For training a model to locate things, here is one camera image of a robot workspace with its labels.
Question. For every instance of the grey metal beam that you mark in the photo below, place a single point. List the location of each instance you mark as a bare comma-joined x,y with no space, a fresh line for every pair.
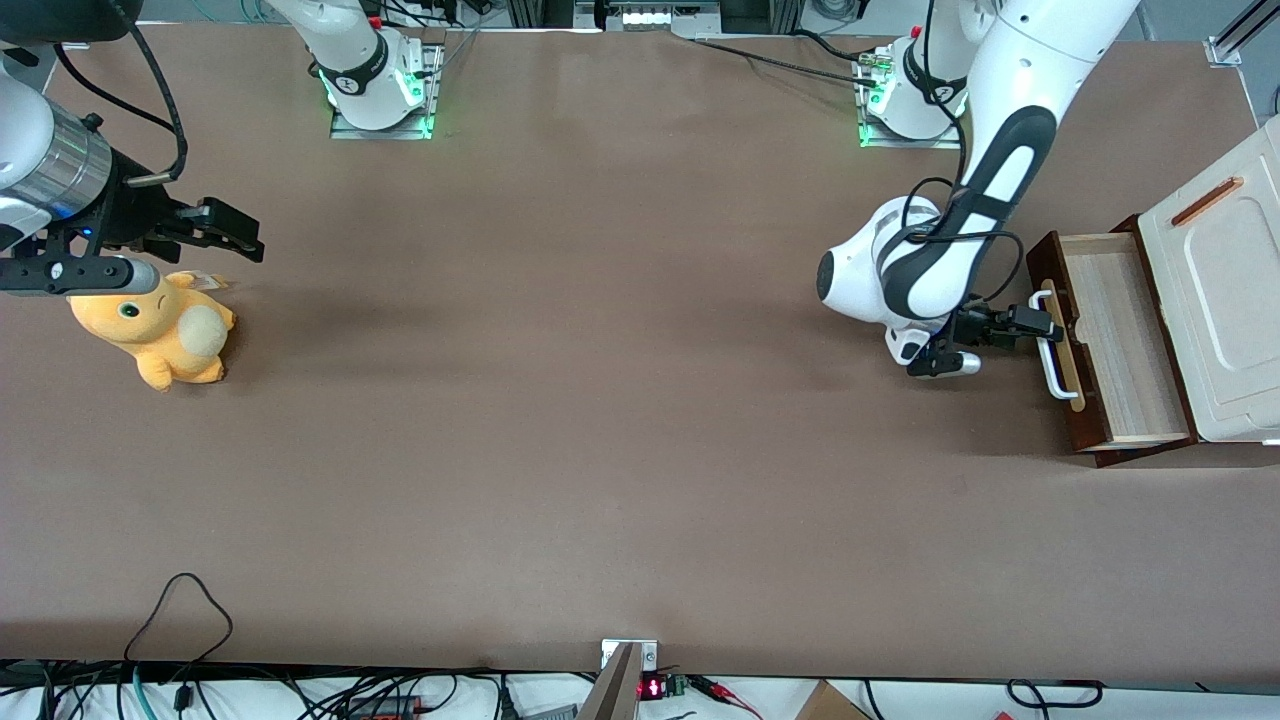
612,695

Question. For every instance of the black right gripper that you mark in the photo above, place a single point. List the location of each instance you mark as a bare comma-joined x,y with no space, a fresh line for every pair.
128,216

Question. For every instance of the aluminium frame profile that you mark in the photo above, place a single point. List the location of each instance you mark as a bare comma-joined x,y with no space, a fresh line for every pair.
1235,40

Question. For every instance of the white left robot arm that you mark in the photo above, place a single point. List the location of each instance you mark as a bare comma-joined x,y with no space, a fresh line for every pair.
1030,60

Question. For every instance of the red digit display module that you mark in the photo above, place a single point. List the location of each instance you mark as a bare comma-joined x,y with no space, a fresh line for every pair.
655,687

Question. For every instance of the brown cardboard piece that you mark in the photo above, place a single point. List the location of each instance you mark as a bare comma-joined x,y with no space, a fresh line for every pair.
830,705

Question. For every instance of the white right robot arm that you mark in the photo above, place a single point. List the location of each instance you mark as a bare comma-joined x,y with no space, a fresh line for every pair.
360,80

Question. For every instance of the orange plush toy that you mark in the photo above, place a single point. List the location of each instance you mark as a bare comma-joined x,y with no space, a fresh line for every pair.
160,335

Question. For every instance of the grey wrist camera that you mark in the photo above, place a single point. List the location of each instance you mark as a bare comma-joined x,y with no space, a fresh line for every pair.
70,276
945,365

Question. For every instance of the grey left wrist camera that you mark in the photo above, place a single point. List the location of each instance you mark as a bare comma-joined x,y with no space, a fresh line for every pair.
945,365

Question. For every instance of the silver metal bracket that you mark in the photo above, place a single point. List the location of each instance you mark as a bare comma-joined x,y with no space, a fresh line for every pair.
650,652

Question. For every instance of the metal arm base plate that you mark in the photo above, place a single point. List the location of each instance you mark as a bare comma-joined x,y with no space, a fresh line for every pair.
385,128
880,138

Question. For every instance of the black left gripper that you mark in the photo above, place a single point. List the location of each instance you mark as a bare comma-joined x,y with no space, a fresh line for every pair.
972,326

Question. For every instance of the white power strip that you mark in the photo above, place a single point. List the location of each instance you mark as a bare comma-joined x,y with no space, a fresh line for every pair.
660,17

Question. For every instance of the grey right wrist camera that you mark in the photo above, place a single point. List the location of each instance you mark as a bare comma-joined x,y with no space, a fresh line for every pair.
70,276

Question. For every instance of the red clip leads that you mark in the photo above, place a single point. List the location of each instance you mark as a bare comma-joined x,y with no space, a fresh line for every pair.
725,692

